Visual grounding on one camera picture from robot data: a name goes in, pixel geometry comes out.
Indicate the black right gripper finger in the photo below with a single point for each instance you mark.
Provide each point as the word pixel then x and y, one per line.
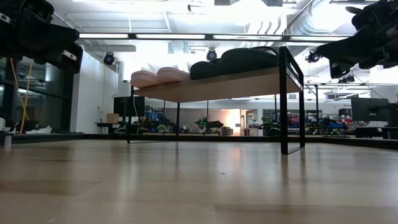
pixel 354 51
pixel 379 15

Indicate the white cloth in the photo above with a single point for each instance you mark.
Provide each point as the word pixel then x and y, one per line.
pixel 38 130

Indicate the pink slide sandal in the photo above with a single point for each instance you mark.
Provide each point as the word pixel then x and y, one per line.
pixel 144 79
pixel 172 75

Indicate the cardboard box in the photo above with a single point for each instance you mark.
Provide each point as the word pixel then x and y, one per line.
pixel 112 118

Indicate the overhead bar with light strips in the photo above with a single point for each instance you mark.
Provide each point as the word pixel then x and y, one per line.
pixel 209 37

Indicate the black slide sandal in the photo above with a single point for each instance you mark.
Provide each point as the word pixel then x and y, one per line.
pixel 248 60
pixel 203 70

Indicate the robot with green lights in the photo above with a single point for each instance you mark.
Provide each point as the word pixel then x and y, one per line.
pixel 211 125

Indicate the black ceiling spot lamp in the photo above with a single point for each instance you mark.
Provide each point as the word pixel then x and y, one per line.
pixel 109 59
pixel 345 79
pixel 211 55
pixel 312 57

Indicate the wooden shelf with black frame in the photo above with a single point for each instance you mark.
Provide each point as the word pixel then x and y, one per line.
pixel 224 85

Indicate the large black monitor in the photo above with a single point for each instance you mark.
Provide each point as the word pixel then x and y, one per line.
pixel 370 107

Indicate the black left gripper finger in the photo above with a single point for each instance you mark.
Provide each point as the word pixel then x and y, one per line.
pixel 49 35
pixel 66 60

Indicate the black aluminium rig frame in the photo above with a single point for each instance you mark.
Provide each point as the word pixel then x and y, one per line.
pixel 62 137

